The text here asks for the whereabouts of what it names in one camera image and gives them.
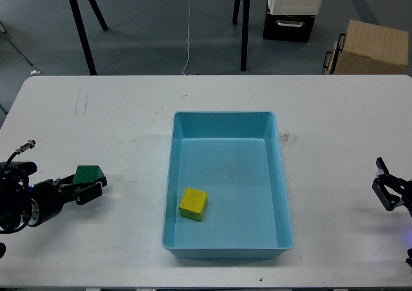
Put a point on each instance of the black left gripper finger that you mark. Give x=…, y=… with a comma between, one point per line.
x=62, y=182
x=86, y=192

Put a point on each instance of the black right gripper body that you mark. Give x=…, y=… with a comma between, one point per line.
x=405, y=195

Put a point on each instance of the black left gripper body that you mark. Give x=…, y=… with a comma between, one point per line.
x=48, y=198

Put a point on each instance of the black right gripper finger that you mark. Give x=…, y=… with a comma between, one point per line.
x=382, y=168
x=380, y=186

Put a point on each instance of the green wooden cube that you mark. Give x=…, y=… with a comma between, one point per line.
x=88, y=174

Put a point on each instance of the yellow wooden cube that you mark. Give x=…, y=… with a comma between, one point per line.
x=193, y=204

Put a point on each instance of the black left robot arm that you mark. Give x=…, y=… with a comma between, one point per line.
x=25, y=205

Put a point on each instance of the light blue plastic bin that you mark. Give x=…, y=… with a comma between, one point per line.
x=234, y=157

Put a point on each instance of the black drawer cabinet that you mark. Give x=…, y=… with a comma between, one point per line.
x=289, y=28

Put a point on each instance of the black table leg angled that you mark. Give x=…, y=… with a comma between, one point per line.
x=98, y=14

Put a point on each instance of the black table leg left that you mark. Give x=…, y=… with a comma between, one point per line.
x=82, y=36

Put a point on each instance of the black table leg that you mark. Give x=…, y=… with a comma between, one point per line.
x=82, y=36
x=235, y=13
x=244, y=39

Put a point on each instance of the black table leg right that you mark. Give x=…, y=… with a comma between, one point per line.
x=244, y=39

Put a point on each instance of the black table leg rear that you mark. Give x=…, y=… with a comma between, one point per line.
x=235, y=13

